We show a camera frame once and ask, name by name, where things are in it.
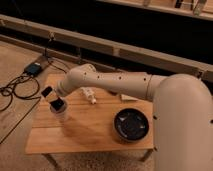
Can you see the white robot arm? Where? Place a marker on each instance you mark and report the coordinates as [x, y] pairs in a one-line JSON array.
[[182, 105]]

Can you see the white rectangular sponge block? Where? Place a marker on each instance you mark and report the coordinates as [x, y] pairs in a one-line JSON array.
[[127, 98]]

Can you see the black eraser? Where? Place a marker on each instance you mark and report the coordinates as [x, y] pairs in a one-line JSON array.
[[57, 104]]

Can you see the translucent ceramic cup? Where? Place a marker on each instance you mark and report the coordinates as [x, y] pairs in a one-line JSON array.
[[62, 114]]

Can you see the small white figurine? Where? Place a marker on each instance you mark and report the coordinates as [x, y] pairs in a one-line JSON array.
[[89, 94]]

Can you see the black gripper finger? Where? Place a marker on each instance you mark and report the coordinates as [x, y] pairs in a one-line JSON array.
[[47, 91]]

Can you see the black round bowl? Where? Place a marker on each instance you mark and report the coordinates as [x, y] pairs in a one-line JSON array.
[[131, 124]]

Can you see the black power adapter box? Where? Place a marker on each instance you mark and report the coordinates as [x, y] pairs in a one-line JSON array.
[[33, 69]]

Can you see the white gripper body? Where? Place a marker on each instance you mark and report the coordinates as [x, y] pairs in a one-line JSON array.
[[63, 88]]

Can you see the wooden table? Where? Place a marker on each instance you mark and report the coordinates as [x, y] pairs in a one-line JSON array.
[[88, 127]]

